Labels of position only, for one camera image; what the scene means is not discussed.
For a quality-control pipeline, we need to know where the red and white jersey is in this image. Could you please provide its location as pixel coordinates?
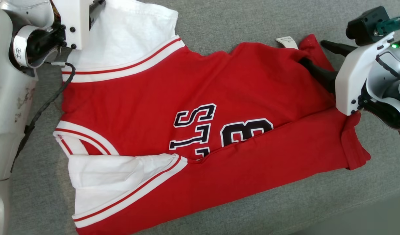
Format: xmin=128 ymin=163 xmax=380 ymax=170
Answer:
xmin=53 ymin=0 xmax=371 ymax=235

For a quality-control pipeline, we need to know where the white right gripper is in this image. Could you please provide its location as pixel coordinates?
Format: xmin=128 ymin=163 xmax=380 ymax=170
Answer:
xmin=299 ymin=32 xmax=395 ymax=116

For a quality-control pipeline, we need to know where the grey fabric sofa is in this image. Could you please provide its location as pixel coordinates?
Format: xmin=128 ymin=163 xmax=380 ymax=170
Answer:
xmin=6 ymin=0 xmax=400 ymax=235

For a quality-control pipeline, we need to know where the green right camera connector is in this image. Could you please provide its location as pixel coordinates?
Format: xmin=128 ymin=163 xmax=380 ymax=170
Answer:
xmin=374 ymin=16 xmax=400 ymax=36

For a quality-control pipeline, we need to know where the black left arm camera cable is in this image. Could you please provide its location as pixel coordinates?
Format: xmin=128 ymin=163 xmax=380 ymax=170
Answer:
xmin=10 ymin=62 xmax=76 ymax=172

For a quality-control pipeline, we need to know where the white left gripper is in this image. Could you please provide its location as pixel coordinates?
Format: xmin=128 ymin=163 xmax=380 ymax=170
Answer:
xmin=53 ymin=0 xmax=106 ymax=50

